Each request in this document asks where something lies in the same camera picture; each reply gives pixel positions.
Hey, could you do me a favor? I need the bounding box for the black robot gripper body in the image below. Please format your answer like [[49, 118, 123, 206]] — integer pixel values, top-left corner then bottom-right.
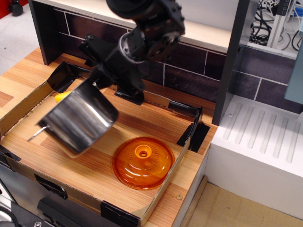
[[79, 34, 145, 92]]

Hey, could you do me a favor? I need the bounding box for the orange transparent pot lid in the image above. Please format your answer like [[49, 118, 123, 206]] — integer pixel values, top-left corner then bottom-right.
[[112, 137, 175, 190]]

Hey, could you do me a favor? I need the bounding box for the black cable bundle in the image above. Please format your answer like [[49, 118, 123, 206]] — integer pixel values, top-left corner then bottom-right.
[[250, 0, 303, 51]]

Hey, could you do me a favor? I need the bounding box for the grey-blue box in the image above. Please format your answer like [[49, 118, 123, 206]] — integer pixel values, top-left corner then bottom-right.
[[285, 43, 303, 104]]

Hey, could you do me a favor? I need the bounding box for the white dish drainer block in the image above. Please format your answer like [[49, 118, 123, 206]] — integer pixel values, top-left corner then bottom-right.
[[205, 96, 303, 219]]

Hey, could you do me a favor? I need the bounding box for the stainless steel pot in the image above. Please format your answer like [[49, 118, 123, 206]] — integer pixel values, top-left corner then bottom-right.
[[30, 79, 118, 158]]

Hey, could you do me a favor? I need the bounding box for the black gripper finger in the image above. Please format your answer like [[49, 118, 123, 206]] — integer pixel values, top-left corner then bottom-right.
[[89, 68, 116, 89]]

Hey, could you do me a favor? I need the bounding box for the yellow plastic squeeze bottle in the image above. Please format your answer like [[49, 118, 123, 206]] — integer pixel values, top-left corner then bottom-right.
[[55, 91, 71, 103]]

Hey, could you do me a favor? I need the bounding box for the black caster wheel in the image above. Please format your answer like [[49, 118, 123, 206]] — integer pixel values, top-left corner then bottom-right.
[[8, 0, 23, 17]]

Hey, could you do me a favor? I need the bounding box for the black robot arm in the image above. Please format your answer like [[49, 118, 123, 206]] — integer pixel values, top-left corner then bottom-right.
[[79, 0, 185, 96]]

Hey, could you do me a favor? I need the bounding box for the dark grey shelf frame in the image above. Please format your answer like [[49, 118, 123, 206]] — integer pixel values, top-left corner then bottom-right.
[[29, 0, 250, 125]]

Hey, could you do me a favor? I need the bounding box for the cardboard fence with black tape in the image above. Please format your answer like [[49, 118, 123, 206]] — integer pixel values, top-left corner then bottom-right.
[[0, 60, 203, 227]]

